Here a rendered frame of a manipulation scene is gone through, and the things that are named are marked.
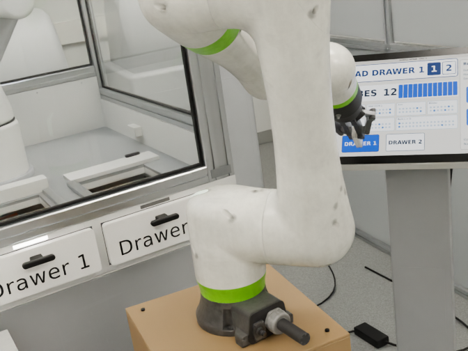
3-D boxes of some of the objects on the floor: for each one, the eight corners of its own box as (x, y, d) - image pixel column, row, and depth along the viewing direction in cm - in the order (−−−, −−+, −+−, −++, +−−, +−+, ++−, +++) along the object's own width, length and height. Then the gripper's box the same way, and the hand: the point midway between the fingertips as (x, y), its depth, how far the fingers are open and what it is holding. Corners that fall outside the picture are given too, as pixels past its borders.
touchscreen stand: (514, 526, 174) (513, 154, 142) (342, 500, 190) (306, 159, 157) (506, 402, 218) (505, 97, 186) (368, 389, 234) (343, 105, 201)
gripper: (372, 83, 146) (386, 127, 167) (313, 87, 151) (334, 129, 172) (370, 115, 144) (385, 155, 165) (311, 118, 148) (333, 157, 169)
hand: (357, 136), depth 165 cm, fingers closed
